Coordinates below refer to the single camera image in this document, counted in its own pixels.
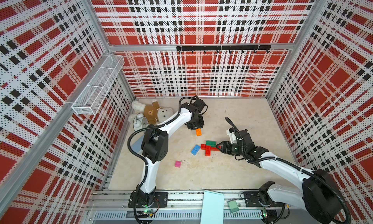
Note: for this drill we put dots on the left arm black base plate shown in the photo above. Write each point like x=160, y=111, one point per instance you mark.
x=142, y=200

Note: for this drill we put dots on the black wall hook rail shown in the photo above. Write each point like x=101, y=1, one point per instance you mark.
x=224, y=48

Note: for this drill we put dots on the pink small lego brick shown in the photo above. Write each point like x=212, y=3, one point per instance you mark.
x=178, y=164

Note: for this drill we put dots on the white teddy bear brown shirt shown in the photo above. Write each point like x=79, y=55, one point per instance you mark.
x=153, y=113

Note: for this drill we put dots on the orange lego brick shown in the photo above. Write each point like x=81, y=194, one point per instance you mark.
x=198, y=132

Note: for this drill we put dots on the green lego brick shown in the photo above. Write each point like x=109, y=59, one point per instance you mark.
x=211, y=143

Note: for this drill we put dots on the blue lego brick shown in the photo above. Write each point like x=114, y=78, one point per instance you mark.
x=195, y=149

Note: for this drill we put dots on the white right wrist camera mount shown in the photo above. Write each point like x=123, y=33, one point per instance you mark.
x=232, y=135

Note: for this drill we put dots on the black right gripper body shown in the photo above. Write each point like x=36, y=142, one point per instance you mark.
x=240, y=151

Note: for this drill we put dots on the light blue paper sheet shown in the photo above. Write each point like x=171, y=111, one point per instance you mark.
x=213, y=208

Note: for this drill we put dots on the small green box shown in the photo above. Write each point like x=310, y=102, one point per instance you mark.
x=233, y=206

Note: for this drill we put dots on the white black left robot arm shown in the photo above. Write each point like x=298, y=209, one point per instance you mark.
x=151, y=143

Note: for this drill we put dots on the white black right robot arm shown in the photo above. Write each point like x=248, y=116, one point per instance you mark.
x=313, y=190

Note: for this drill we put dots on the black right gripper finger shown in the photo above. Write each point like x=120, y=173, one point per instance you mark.
x=227, y=151
x=224, y=145

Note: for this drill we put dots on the white alarm clock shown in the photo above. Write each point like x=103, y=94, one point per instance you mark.
x=138, y=120

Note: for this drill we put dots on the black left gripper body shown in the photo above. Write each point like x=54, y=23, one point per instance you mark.
x=197, y=123

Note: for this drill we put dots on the white wire wall basket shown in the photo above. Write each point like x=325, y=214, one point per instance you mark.
x=98, y=85

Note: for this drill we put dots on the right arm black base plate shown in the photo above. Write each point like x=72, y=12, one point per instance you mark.
x=253, y=199

